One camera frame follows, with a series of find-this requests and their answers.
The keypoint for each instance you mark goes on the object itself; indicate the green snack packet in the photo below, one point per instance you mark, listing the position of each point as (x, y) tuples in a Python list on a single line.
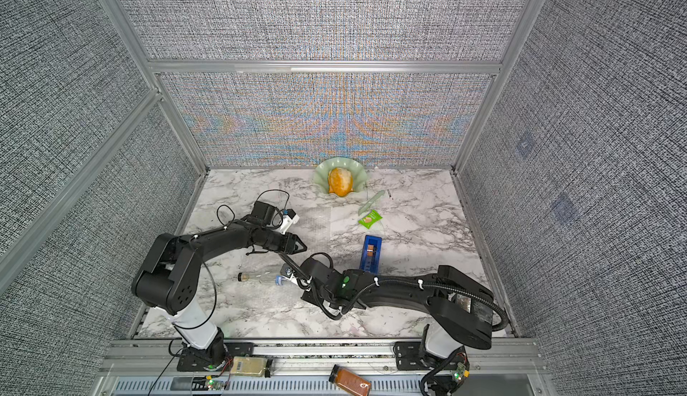
[(369, 219)]

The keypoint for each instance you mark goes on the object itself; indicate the beige electronics box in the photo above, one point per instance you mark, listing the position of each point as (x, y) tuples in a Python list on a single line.
[(252, 366)]

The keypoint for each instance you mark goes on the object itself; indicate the clear plastic wrapper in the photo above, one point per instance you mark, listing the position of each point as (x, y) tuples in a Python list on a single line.
[(367, 207)]

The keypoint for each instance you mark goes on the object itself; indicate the aluminium front rail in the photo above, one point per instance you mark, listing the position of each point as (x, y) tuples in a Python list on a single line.
[(305, 367)]

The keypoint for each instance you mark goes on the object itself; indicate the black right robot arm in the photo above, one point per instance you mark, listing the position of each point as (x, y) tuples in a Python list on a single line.
[(464, 311)]

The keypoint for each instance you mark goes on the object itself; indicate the clear bubble wrap sheet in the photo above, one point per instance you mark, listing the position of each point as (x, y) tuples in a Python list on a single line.
[(250, 224)]

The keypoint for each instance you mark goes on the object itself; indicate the blue tape dispenser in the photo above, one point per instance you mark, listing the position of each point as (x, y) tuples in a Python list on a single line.
[(370, 254)]

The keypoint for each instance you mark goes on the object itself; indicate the green scalloped plate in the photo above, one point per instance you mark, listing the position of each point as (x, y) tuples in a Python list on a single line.
[(322, 171)]

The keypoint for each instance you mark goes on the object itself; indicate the orange bread roll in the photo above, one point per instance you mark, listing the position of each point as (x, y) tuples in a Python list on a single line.
[(340, 182)]

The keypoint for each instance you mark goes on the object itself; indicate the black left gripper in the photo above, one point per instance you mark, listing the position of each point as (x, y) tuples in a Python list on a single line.
[(295, 238)]

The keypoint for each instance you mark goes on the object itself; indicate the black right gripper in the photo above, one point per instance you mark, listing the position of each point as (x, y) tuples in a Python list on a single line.
[(308, 297)]

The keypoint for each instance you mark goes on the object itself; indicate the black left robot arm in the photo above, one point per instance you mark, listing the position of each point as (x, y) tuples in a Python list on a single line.
[(168, 281)]

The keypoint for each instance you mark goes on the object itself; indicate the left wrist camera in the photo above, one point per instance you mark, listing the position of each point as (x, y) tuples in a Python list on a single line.
[(289, 217)]

